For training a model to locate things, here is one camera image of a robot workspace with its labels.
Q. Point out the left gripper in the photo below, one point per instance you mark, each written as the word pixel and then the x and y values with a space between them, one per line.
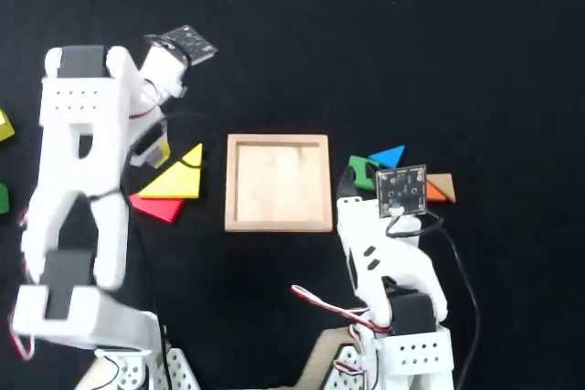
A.
pixel 163 71

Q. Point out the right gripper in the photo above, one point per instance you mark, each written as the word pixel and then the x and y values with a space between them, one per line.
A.
pixel 388 253

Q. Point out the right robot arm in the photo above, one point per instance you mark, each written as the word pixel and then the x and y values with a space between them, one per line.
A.
pixel 413 353

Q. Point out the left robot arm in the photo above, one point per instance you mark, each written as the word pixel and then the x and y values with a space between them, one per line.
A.
pixel 68 98

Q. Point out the green tangram piece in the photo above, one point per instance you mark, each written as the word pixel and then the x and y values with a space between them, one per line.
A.
pixel 368 173

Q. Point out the yellow triangle tangram piece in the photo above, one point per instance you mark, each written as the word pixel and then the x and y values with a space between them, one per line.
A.
pixel 180 182

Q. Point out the blue triangle tangram piece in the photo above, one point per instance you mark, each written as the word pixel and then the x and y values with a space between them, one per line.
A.
pixel 388 156

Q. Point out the red triangle tangram piece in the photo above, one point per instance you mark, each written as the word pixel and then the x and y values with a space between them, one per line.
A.
pixel 160 209

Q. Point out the square wooden tray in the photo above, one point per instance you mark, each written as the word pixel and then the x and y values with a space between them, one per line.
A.
pixel 279 182

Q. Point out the orange triangle tangram piece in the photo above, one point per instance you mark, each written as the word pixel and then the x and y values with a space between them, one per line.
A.
pixel 434 193

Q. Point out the tan triangle tangram piece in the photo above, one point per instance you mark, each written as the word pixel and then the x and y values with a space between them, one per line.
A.
pixel 444 184

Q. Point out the yellow block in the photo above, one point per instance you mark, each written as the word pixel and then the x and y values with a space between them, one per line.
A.
pixel 4 127

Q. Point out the green block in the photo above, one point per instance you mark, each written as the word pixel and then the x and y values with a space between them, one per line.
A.
pixel 3 198

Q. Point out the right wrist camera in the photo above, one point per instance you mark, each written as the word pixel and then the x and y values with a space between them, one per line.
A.
pixel 402 191

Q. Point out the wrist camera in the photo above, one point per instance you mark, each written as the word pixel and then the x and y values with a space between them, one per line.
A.
pixel 402 191
pixel 192 45

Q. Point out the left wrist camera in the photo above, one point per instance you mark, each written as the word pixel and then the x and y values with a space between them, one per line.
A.
pixel 192 45

